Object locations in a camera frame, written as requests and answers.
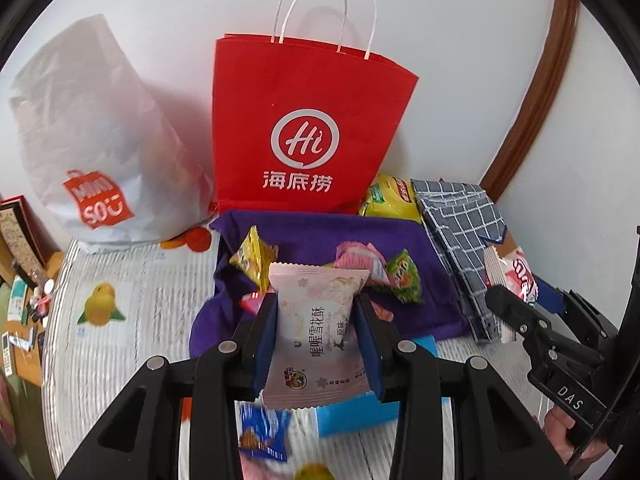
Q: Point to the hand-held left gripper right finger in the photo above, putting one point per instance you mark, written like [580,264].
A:
[367,345]

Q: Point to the fruit printed mat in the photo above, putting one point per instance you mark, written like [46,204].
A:
[165,305]

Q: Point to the yellow snack bag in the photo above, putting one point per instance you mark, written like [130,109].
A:
[390,200]

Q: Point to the white plastic bag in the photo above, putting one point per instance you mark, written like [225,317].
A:
[100,125]

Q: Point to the dark blue snack packet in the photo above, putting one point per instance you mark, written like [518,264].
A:
[262,425]

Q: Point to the red paper bag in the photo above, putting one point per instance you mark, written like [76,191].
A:
[310,85]

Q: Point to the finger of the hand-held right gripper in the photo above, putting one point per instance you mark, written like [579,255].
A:
[550,295]
[505,305]

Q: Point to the pale pink square snack packet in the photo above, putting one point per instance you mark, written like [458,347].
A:
[315,310]

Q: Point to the purple towel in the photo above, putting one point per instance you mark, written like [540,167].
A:
[310,240]

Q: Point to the teal white small box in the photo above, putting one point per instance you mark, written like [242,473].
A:
[17,300]

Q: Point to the patterned box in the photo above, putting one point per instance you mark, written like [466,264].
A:
[15,230]

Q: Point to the red white snack packet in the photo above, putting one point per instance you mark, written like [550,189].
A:
[520,275]

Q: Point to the wooden door frame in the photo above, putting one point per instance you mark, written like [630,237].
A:
[545,85]

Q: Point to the blue flat box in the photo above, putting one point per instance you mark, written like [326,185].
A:
[350,420]

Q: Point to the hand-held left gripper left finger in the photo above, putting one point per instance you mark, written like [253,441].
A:
[265,340]

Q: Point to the wooden side table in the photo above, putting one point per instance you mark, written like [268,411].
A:
[25,360]

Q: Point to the green snack packet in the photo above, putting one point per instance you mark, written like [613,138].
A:
[405,275]

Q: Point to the grey checked cloth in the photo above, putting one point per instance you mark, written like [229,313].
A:
[450,230]

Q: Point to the small yellow snack packet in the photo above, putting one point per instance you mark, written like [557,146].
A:
[250,260]

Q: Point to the person's right hand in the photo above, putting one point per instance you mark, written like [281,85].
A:
[560,427]

